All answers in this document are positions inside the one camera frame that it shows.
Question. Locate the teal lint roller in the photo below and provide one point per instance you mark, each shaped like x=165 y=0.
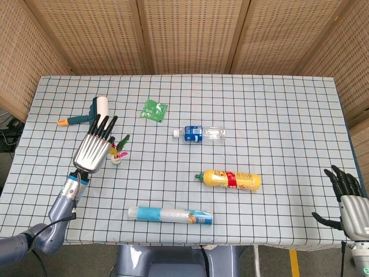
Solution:
x=86 y=114

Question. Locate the white table leg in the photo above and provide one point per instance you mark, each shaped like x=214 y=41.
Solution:
x=256 y=261

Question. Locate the clear water bottle blue label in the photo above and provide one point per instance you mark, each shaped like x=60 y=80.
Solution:
x=201 y=134

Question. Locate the blue checked tablecloth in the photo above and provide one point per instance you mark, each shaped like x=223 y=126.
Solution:
x=184 y=101

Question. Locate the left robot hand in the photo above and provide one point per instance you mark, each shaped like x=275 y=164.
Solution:
x=93 y=147

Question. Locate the yellow green feather toy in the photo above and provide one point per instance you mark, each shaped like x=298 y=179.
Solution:
x=119 y=151

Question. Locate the woven bamboo folding screen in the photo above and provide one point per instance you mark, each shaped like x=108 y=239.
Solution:
x=184 y=34

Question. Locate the roll of plastic bags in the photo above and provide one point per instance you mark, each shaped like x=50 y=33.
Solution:
x=170 y=216

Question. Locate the yellow squeeze sauce bottle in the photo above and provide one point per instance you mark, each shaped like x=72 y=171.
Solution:
x=230 y=180

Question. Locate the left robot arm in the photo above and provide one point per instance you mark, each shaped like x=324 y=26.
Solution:
x=54 y=216

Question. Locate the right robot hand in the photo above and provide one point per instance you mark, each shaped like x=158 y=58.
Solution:
x=350 y=202

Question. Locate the green foil sachet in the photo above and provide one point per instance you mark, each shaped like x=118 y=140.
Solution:
x=154 y=110

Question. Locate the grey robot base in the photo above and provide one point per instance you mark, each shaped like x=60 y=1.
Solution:
x=176 y=261

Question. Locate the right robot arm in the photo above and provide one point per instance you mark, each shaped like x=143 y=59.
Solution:
x=360 y=259

